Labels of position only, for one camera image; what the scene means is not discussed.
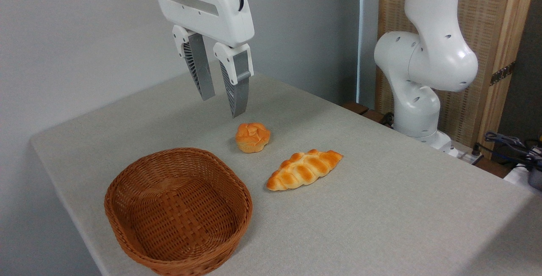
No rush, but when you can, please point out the long braided bread loaf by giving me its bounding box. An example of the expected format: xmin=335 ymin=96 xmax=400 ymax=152
xmin=266 ymin=149 xmax=344 ymax=192

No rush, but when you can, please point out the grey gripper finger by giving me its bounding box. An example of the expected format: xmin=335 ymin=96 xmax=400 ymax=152
xmin=172 ymin=25 xmax=216 ymax=101
xmin=213 ymin=42 xmax=254 ymax=119

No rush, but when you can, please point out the metal screen hinge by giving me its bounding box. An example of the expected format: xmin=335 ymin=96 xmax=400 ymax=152
xmin=489 ymin=61 xmax=517 ymax=86

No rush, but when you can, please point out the brown wicker basket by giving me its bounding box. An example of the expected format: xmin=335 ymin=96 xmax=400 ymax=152
xmin=104 ymin=147 xmax=254 ymax=276

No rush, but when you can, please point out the black cable bundle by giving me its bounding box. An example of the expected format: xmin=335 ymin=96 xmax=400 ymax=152
xmin=483 ymin=130 xmax=542 ymax=167

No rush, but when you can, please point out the white vertical trim strip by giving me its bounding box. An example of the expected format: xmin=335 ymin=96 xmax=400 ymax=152
xmin=357 ymin=0 xmax=366 ymax=105

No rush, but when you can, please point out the dark grey partition panel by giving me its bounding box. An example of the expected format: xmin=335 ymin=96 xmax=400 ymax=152
xmin=498 ymin=0 xmax=542 ymax=145

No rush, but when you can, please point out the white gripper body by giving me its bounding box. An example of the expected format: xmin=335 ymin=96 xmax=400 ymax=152
xmin=152 ymin=0 xmax=255 ymax=49

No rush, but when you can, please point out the round orange bread roll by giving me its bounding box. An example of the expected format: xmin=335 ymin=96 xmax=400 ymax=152
xmin=235 ymin=122 xmax=271 ymax=154

